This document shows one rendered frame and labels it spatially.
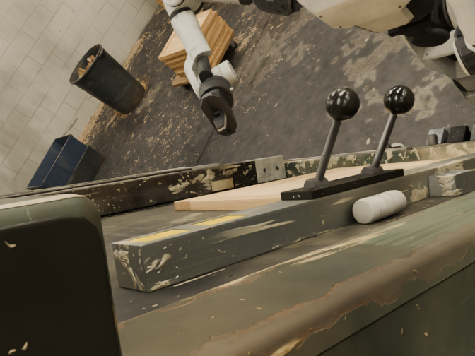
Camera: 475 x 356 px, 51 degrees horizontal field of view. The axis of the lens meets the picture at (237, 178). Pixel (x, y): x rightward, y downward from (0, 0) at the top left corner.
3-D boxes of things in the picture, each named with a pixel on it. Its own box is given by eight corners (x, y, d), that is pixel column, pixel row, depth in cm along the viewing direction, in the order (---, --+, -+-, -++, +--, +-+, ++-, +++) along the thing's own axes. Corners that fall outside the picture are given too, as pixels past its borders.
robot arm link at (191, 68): (204, 102, 145) (184, 61, 146) (231, 87, 143) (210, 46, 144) (197, 99, 139) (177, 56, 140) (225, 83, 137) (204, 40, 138)
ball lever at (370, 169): (389, 184, 68) (425, 90, 63) (373, 188, 66) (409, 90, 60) (366, 172, 71) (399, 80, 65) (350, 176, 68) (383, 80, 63)
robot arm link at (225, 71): (209, 114, 138) (207, 95, 147) (244, 95, 135) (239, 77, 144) (187, 82, 131) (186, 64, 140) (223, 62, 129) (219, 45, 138)
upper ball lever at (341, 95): (336, 199, 60) (371, 92, 55) (315, 204, 58) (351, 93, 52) (312, 184, 63) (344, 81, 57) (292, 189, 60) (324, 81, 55)
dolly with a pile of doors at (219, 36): (244, 38, 441) (213, 6, 418) (220, 86, 424) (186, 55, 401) (203, 51, 488) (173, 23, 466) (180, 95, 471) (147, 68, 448)
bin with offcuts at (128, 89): (155, 78, 537) (107, 38, 502) (133, 118, 521) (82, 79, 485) (133, 85, 577) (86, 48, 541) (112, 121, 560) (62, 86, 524)
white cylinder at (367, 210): (374, 224, 57) (410, 212, 62) (371, 198, 57) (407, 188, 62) (353, 224, 59) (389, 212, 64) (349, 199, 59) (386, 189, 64)
